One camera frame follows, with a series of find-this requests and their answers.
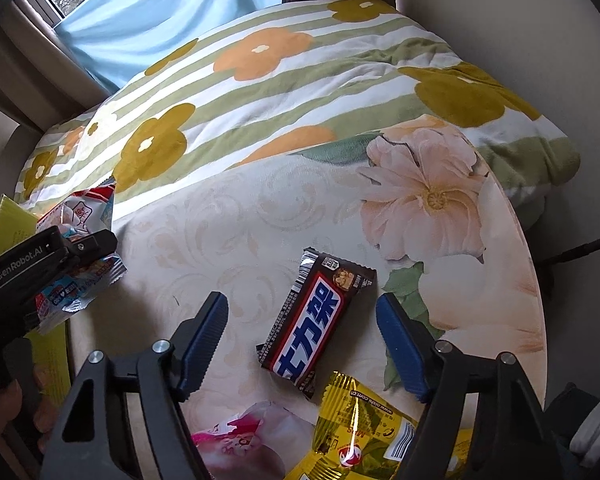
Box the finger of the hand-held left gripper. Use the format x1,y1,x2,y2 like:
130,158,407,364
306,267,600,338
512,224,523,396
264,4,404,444
62,229,119,270

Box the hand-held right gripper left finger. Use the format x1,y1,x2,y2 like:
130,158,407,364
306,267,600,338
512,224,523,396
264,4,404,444
40,291,231,480

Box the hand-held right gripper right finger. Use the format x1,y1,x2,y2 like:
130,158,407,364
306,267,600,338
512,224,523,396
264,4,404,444
376,292,563,480

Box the blue red white snack packet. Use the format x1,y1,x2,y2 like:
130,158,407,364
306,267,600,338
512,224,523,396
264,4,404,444
32,177,128,335

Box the green printed storage box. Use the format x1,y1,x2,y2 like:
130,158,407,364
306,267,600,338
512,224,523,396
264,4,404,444
0,194,75,413

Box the brown chocolate bar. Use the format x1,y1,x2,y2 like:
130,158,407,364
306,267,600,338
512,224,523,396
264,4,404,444
256,247,377,401

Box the person's left hand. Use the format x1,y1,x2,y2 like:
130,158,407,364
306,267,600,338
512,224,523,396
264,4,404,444
0,367,72,457

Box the yellow snack packet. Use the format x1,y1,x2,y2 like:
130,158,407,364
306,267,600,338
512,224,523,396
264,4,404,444
285,371,473,480

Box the pink snack packet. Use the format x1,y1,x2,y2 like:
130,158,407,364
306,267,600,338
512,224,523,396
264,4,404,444
190,400,317,480

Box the floral tablecloth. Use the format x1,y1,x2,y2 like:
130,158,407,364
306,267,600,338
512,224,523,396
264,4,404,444
65,115,548,480

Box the dark clothing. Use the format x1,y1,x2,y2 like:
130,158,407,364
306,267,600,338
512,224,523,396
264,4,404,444
542,382,600,480

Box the light blue cloth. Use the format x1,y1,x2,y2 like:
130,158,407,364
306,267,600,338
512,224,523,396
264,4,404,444
55,0,286,96

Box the green striped floral blanket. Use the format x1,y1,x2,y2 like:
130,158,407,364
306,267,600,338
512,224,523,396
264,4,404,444
14,0,581,228

